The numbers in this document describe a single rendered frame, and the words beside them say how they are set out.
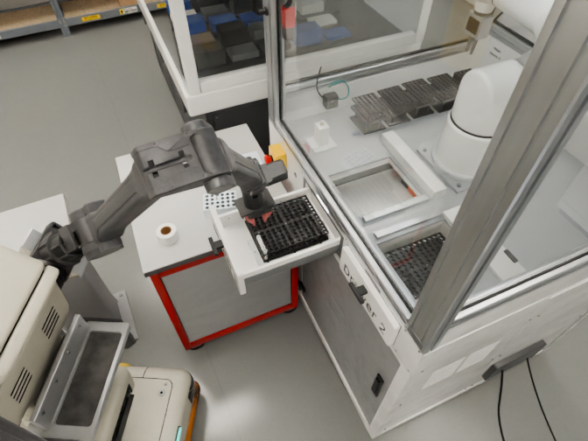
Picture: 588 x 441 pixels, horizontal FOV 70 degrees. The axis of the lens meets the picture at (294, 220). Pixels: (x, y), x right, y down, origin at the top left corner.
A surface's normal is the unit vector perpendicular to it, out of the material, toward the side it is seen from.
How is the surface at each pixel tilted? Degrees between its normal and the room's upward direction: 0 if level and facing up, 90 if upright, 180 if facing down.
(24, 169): 0
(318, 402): 0
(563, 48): 90
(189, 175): 36
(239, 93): 90
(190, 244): 0
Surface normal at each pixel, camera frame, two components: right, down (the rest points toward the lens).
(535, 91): -0.92, 0.31
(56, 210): 0.00, -0.64
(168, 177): 0.31, -0.15
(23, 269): 0.67, -0.44
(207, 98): 0.40, 0.70
